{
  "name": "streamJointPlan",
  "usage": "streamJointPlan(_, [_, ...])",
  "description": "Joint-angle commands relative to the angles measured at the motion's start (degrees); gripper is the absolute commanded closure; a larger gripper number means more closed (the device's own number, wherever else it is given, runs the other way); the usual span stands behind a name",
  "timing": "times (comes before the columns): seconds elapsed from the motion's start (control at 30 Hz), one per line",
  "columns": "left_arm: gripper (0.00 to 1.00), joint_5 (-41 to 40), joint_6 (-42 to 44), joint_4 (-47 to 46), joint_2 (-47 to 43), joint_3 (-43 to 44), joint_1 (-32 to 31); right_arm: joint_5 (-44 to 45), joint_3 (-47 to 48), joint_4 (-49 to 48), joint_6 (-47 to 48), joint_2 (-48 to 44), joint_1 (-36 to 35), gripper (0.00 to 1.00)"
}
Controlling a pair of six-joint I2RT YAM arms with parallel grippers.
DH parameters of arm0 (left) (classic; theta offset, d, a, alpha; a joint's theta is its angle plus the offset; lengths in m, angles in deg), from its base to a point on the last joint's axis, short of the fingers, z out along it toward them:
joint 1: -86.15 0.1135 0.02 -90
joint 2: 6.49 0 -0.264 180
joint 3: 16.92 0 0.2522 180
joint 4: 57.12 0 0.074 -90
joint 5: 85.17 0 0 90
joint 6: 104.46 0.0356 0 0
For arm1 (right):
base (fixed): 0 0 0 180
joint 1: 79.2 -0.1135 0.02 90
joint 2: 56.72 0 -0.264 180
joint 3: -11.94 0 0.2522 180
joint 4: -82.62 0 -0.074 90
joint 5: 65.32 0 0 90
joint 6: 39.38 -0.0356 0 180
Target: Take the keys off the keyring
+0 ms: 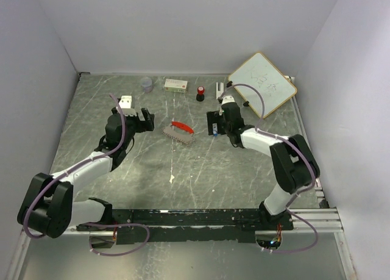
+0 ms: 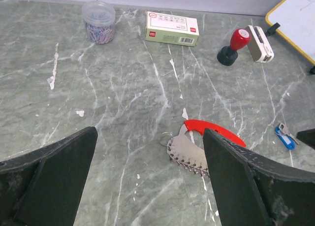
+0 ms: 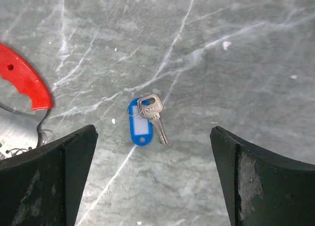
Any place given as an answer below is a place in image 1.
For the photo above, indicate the white red cardboard box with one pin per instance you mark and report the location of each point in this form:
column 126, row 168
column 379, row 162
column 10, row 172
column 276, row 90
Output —
column 175, row 85

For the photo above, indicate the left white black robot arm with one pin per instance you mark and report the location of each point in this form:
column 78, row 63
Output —
column 49, row 205

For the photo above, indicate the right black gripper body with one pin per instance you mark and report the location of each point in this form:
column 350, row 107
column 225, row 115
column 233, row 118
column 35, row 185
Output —
column 227, row 127

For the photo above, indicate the clear plastic cup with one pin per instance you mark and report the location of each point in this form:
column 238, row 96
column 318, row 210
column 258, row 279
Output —
column 146, row 84

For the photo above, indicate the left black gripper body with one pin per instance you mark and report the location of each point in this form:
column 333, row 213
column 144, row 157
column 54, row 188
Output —
column 134, row 125

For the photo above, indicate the red black stamp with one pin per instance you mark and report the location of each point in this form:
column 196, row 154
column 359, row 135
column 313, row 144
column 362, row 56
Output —
column 200, row 94

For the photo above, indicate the white black small device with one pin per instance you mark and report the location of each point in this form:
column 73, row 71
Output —
column 219, row 89

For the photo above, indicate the small whiteboard wooden frame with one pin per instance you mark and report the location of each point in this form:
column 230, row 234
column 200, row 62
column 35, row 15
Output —
column 262, row 85

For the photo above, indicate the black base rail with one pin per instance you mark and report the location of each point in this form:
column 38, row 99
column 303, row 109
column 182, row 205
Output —
column 203, row 224

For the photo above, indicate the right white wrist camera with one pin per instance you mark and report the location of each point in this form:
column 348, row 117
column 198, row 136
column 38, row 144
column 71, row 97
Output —
column 227, row 100

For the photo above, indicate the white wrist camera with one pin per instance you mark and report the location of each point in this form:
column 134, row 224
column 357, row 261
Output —
column 127, row 106
column 227, row 100

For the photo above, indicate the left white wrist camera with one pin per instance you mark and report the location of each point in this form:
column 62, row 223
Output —
column 127, row 106

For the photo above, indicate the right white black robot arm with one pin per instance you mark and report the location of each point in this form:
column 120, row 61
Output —
column 294, row 165

